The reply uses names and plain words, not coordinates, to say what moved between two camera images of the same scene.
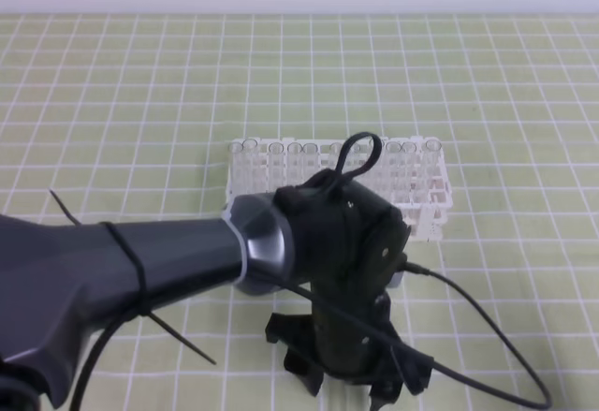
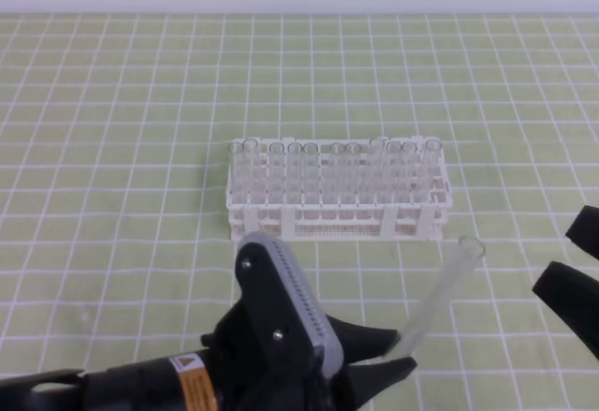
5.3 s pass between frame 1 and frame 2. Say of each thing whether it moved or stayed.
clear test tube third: stayed
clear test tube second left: stayed
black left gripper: moved
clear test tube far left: stayed
